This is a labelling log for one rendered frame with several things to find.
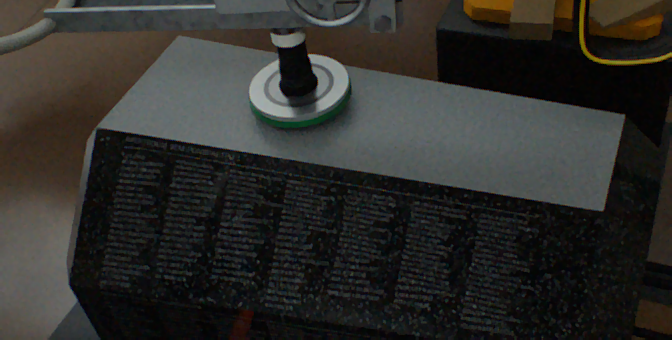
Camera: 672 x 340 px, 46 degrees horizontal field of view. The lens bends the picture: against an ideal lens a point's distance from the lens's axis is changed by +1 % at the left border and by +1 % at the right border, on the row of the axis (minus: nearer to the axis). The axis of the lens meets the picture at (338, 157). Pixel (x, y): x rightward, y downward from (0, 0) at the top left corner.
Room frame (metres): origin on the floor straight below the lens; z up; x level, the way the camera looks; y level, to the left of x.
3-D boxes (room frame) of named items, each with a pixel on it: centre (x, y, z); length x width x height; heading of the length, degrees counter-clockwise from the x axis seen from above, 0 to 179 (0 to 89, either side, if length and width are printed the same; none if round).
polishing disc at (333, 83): (1.33, 0.06, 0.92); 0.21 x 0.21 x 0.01
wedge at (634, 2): (1.59, -0.77, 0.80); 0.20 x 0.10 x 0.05; 100
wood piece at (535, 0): (1.63, -0.54, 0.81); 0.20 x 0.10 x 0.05; 158
